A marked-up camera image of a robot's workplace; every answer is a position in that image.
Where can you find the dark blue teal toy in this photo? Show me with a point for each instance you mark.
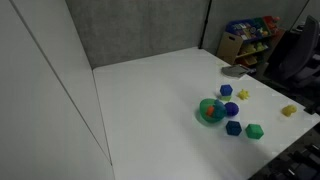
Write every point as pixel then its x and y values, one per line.
pixel 220 111

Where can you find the orange toy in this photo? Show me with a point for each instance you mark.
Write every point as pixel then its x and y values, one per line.
pixel 210 111

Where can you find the dark blue cube toy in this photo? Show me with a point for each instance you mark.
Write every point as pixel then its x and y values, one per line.
pixel 233 128

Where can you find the yellow star toy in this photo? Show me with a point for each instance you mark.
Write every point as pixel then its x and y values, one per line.
pixel 243 94

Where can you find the green cube toy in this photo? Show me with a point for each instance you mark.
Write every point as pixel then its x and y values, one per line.
pixel 254 131

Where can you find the toy shelf with bins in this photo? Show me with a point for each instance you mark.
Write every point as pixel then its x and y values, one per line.
pixel 246 33

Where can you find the yellow lumpy toy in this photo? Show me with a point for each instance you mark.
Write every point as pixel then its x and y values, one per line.
pixel 288 110

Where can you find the green cylinder block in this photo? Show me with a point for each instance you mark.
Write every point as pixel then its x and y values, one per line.
pixel 203 108

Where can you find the lime green block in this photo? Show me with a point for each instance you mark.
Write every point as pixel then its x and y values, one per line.
pixel 225 98

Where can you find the purple round block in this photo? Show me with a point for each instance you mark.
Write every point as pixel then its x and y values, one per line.
pixel 232 109

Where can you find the grey metal plate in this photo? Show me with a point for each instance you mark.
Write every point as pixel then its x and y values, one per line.
pixel 235 71

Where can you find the black pole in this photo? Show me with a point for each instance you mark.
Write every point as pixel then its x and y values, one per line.
pixel 205 26

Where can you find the dark office chair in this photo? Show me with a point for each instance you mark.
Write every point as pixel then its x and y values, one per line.
pixel 300 53

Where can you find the black breadboard base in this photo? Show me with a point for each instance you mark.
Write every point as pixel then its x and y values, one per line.
pixel 300 163

